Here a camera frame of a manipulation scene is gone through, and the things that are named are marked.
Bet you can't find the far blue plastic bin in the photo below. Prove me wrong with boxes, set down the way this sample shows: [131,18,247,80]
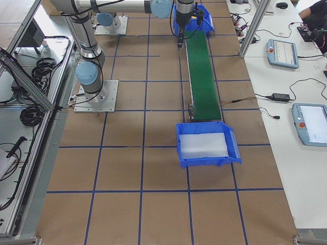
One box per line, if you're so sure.
[172,3,215,35]

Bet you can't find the black power adapter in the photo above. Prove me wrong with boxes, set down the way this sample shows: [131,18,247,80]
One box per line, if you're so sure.
[266,93,291,102]

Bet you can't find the blue bin with white foam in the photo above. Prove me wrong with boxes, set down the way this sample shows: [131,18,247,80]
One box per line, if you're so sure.
[176,121,242,168]

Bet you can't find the near teach pendant tablet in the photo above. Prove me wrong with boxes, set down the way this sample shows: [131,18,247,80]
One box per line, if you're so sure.
[292,103,326,147]

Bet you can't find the aluminium frame post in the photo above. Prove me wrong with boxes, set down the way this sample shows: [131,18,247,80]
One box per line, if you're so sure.
[239,0,270,58]

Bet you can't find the green conveyor belt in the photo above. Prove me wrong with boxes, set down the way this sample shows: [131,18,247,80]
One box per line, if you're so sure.
[185,31,221,121]

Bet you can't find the far teach pendant tablet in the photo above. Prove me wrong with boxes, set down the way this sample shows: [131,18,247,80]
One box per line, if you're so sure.
[266,39,299,69]

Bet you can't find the teach pendant tablet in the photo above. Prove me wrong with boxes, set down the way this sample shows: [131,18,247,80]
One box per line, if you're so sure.
[292,103,326,147]
[266,39,299,69]

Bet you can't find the white foam pad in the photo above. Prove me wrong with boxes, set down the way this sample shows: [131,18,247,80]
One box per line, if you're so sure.
[180,133,228,159]

